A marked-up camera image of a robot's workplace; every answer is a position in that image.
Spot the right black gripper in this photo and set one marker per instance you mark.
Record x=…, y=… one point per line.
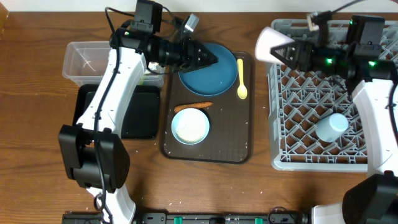
x=299, y=53

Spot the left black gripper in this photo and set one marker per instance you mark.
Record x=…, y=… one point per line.
x=193, y=53

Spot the pink cup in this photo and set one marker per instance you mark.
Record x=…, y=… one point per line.
x=268, y=39

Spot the light blue rice bowl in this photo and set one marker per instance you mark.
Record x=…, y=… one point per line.
x=190, y=126

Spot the light blue cup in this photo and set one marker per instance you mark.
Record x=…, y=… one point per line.
x=329, y=129

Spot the white tissue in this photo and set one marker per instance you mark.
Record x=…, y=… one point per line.
x=155, y=69

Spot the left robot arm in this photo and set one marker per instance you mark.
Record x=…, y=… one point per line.
x=92, y=151

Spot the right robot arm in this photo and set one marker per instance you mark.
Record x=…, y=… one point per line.
x=374, y=200

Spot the grey dishwasher rack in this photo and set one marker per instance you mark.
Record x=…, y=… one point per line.
x=298, y=100

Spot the dark blue plate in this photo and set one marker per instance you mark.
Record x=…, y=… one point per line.
x=215, y=79

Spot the orange carrot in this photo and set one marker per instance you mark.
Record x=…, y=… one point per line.
x=198, y=105

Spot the yellow plastic spoon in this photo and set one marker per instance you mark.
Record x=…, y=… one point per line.
x=242, y=90

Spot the black tray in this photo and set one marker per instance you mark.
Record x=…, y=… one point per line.
x=142, y=115

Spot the clear plastic bin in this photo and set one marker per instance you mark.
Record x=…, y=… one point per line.
x=88, y=62

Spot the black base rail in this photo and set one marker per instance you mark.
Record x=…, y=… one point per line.
x=275, y=217

